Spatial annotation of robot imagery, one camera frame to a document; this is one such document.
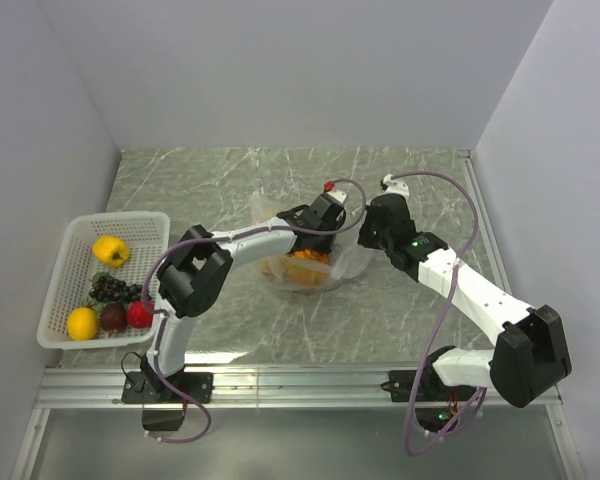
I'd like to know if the clear plastic bag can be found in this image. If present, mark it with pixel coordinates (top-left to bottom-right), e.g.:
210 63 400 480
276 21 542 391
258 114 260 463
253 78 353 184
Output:
250 189 373 291

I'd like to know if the orange fruit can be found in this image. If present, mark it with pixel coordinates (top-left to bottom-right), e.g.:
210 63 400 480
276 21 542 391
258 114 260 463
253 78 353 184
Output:
259 249 332 289

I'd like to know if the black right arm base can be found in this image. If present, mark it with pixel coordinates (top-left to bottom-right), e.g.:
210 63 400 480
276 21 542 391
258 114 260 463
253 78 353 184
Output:
380 370 477 433

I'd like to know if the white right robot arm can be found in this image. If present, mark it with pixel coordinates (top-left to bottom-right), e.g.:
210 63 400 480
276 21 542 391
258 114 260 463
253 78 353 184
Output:
358 193 572 408

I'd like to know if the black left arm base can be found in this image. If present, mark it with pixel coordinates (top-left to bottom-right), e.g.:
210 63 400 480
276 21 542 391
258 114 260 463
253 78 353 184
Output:
120 371 214 439

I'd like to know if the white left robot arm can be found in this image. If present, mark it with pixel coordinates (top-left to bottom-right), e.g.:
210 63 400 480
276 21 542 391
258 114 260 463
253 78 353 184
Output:
141 189 347 402

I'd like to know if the brown fruit in basket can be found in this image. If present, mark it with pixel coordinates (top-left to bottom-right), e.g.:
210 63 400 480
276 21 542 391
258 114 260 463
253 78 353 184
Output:
99 303 127 334

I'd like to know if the red pepper in basket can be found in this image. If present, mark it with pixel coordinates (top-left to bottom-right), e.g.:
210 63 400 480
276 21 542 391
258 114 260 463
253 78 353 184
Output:
126 301 153 329

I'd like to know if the yellow bell pepper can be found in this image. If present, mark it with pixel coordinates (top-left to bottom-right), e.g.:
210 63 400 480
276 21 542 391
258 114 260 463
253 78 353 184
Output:
92 236 130 268

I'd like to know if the dark grape bunch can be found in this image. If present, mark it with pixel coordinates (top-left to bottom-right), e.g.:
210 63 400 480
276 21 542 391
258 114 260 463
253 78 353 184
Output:
87 272 142 305

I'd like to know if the white plastic basket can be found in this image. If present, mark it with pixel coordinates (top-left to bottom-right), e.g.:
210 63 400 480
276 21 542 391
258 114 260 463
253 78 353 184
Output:
37 211 170 350

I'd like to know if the yellow lemon in basket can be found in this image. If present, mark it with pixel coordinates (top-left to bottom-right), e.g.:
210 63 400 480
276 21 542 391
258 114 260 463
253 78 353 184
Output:
67 307 99 341

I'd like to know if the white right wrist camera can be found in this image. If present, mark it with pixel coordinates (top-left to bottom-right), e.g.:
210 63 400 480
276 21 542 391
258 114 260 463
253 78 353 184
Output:
380 174 410 200

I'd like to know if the aluminium side rail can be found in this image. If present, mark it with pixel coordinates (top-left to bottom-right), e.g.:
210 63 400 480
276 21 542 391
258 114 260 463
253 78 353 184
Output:
457 149 512 294

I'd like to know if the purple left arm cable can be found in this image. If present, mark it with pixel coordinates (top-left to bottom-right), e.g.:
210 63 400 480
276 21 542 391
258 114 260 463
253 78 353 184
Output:
140 178 367 445

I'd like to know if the aluminium mounting rail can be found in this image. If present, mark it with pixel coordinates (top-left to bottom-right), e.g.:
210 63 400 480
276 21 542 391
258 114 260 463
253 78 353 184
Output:
35 363 564 410

